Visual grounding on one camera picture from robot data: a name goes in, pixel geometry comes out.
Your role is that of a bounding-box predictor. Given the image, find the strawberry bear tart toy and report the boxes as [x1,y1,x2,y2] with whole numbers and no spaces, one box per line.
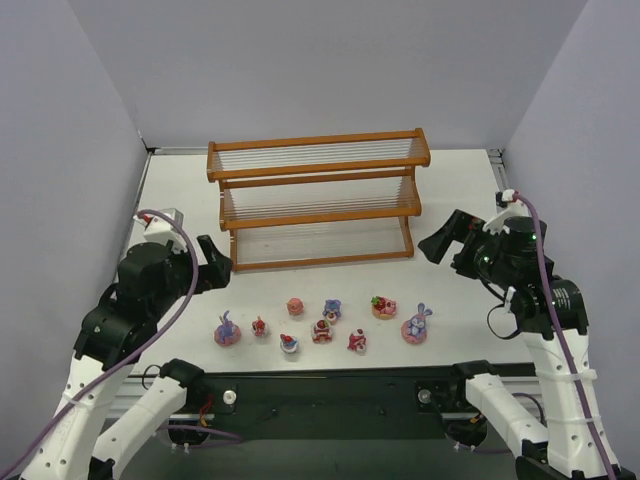
[371,296,397,320]

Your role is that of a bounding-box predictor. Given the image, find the purple bunny sitting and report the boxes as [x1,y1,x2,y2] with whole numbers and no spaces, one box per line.
[400,303,433,345]

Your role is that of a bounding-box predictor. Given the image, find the purple bunny holding cake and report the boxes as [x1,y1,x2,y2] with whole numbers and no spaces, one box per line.
[322,299,341,325]

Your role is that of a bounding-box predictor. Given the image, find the pink bear with cream hat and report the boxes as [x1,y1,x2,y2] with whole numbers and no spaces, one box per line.
[347,328,367,354]

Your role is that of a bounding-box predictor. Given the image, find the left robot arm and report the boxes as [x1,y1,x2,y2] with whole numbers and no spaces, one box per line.
[21,231,233,479]

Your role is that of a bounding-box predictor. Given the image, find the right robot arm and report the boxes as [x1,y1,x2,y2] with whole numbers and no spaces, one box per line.
[418,205,635,479]

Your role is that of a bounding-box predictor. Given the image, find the wooden three-tier shelf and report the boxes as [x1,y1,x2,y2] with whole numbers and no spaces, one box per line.
[207,128,431,272]

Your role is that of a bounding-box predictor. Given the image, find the small red strawberry bear toy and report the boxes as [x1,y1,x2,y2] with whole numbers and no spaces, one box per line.
[251,316,269,338]

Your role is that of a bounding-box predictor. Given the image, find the pink round bear toy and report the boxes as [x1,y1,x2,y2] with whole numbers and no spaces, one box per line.
[286,297,304,316]

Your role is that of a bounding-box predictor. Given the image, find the blue red cupcake toy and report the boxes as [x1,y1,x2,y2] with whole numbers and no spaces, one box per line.
[279,334,299,355]

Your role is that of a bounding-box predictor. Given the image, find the red bear on cake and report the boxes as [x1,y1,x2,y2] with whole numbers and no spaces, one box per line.
[311,319,333,344]

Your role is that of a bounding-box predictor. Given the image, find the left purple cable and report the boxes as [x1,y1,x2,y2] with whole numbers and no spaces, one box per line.
[0,210,201,480]

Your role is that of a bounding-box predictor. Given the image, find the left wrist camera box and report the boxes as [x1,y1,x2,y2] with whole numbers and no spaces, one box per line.
[141,208,183,246]

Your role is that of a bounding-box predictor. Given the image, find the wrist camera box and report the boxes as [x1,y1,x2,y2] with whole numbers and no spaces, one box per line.
[495,189,524,215]
[141,208,183,246]

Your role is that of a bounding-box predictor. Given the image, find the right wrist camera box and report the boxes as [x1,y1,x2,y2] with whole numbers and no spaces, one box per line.
[495,189,524,215]

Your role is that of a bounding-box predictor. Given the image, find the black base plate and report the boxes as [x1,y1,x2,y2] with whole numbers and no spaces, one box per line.
[169,367,539,441]

